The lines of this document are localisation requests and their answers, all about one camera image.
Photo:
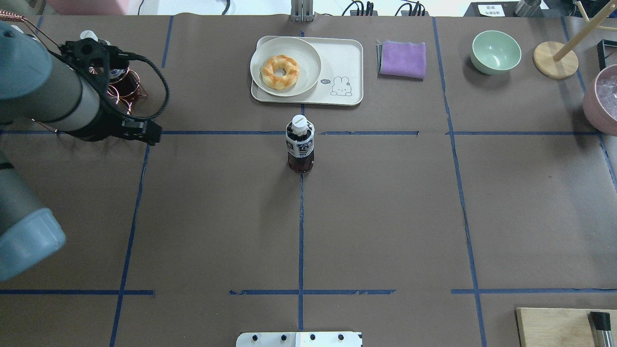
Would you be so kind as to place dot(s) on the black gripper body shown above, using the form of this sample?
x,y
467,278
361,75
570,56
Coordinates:
x,y
107,126

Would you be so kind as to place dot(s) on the tea bottle white cap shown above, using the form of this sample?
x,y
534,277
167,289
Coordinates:
x,y
299,135

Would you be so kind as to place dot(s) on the cream serving tray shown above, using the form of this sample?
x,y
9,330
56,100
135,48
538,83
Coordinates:
x,y
340,82

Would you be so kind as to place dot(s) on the pink storage box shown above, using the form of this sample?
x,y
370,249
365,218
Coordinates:
x,y
90,7

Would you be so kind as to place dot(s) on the glazed twisted donut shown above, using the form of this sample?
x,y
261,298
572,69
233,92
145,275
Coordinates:
x,y
280,72

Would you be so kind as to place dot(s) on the cream round plate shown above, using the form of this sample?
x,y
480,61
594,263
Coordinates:
x,y
306,56

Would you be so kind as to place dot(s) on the upper black power strip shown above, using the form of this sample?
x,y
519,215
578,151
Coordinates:
x,y
360,8

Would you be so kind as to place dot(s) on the black power strip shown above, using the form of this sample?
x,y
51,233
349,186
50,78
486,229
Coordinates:
x,y
411,8
360,8

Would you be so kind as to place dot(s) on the purple folded cloth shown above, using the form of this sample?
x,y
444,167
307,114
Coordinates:
x,y
401,59

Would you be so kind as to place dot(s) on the lower black power strip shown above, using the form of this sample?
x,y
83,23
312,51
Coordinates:
x,y
411,8

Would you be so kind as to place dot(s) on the mint green bowl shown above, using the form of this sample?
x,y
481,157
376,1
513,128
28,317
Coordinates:
x,y
495,52

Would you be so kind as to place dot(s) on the wooden cup stand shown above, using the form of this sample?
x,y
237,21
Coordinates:
x,y
558,60

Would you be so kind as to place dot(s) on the bamboo cutting board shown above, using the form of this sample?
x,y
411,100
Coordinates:
x,y
558,327

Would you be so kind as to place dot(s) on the pink bowl of ice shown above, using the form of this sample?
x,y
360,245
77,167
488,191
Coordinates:
x,y
594,111

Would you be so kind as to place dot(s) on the black glass drying rack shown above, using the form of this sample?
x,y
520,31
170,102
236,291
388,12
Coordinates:
x,y
605,49

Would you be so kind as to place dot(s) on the steel muddler black tip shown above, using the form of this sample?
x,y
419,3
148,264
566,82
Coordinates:
x,y
601,328

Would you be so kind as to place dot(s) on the copper wire bottle rack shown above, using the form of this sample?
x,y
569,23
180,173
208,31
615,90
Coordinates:
x,y
105,67

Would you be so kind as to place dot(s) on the aluminium frame post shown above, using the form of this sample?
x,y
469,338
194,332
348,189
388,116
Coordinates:
x,y
302,11

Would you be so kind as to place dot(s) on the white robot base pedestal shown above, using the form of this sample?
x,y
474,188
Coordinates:
x,y
300,339

